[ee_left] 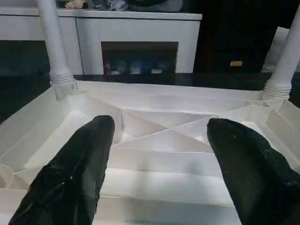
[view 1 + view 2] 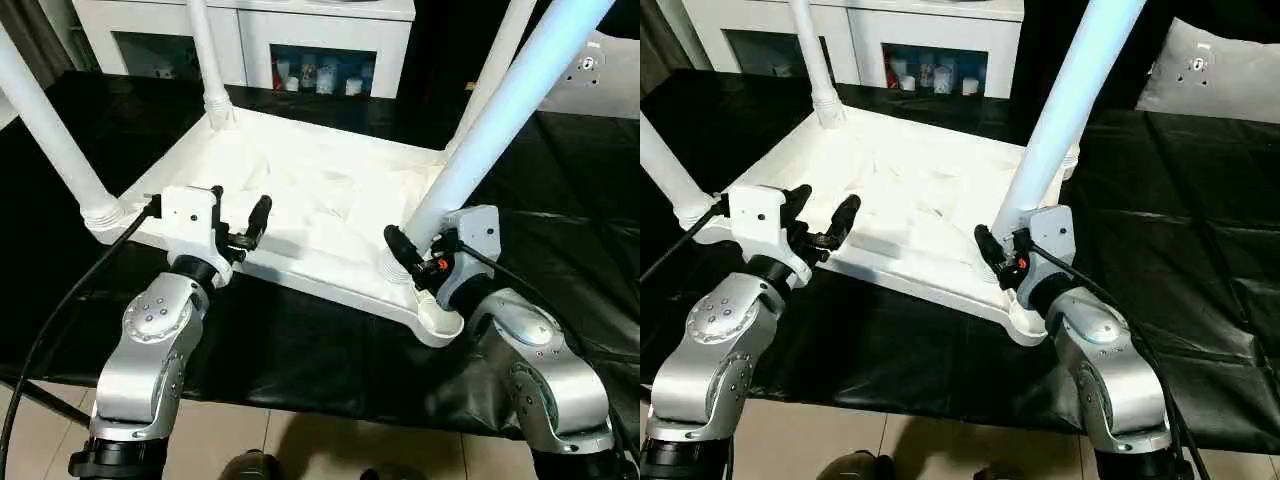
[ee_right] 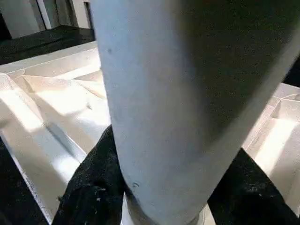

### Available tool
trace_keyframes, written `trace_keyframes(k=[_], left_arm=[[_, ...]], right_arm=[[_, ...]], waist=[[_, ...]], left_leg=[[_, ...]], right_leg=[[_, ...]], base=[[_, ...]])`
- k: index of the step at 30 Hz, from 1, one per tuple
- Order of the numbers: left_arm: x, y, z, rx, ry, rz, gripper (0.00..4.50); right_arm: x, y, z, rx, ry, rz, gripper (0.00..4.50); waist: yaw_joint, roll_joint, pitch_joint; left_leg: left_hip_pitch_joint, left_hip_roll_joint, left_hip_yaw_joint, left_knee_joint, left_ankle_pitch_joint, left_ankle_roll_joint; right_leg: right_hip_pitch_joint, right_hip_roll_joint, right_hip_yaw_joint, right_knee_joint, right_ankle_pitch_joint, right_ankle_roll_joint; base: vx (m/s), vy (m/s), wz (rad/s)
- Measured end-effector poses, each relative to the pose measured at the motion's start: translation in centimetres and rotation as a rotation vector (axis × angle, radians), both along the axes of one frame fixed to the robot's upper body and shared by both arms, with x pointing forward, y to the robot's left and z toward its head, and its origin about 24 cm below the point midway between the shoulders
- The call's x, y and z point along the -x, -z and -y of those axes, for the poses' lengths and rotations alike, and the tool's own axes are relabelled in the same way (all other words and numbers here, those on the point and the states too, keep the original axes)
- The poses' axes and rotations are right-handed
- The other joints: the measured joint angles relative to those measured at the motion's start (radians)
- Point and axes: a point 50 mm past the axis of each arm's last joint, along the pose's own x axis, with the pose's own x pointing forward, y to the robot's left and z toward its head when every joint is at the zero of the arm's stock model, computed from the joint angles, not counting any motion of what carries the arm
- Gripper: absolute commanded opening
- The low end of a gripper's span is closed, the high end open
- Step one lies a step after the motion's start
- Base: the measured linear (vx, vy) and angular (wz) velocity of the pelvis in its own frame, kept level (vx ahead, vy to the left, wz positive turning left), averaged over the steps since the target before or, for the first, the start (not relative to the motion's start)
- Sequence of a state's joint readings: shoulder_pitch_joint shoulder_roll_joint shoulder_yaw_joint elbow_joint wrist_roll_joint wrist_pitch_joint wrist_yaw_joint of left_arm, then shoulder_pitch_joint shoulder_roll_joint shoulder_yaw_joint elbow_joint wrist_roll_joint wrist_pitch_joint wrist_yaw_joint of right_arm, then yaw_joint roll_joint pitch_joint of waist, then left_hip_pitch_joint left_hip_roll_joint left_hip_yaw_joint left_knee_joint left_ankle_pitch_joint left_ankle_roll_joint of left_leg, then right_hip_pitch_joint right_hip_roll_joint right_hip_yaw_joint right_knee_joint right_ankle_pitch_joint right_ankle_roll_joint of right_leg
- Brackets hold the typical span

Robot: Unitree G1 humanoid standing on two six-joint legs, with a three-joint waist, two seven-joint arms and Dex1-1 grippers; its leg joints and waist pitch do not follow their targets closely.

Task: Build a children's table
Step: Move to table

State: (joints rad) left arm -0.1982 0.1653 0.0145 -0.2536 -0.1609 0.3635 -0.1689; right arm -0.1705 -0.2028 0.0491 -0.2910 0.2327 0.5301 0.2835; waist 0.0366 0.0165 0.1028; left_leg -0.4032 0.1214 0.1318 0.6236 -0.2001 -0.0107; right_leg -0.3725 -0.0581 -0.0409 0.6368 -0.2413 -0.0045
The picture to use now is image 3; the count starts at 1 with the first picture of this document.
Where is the white plastic table leg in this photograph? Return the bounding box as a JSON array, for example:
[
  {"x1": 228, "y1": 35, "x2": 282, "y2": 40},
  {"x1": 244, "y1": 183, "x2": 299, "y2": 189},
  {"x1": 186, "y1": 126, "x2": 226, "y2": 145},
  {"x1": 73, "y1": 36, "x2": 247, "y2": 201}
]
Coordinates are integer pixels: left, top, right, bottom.
[{"x1": 90, "y1": 0, "x2": 300, "y2": 225}]

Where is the white plastic table top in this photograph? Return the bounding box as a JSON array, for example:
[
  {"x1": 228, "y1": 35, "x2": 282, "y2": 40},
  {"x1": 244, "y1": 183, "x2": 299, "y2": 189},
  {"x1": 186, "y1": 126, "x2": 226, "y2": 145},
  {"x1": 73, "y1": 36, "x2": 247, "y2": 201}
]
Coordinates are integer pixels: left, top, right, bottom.
[{"x1": 0, "y1": 41, "x2": 300, "y2": 225}]

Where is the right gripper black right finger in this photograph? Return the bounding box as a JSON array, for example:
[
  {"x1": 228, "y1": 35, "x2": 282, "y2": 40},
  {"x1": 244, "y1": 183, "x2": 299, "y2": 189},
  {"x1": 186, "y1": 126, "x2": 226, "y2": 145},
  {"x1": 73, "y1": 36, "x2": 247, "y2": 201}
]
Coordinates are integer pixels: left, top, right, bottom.
[{"x1": 207, "y1": 147, "x2": 300, "y2": 225}]

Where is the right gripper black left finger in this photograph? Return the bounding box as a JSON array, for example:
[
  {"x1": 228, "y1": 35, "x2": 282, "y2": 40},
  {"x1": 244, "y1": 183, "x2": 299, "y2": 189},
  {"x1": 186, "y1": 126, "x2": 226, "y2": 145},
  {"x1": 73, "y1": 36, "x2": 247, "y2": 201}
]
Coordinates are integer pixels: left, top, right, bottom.
[{"x1": 51, "y1": 125, "x2": 125, "y2": 225}]

